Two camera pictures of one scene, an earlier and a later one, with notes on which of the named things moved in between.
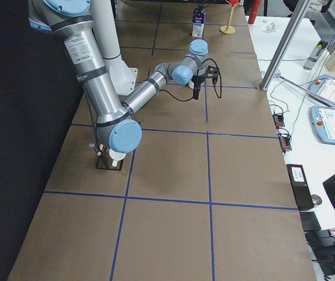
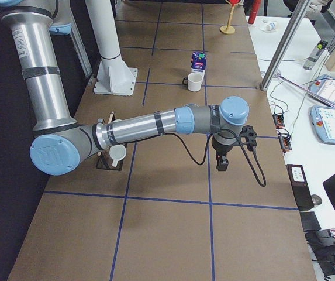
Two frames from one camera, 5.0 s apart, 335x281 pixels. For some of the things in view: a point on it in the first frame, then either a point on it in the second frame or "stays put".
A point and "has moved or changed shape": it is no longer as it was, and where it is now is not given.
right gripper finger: (196, 93) -> (225, 164)
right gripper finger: (195, 93) -> (219, 163)
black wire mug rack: (104, 159) stays put
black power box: (300, 187) stays put
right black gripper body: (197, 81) -> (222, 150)
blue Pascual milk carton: (198, 22) has moved or changed shape
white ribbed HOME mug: (116, 157) stays put
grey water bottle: (310, 62) stays put
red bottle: (256, 4) stays put
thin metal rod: (318, 96) stays put
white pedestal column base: (123, 76) stays put
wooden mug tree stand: (227, 28) stays put
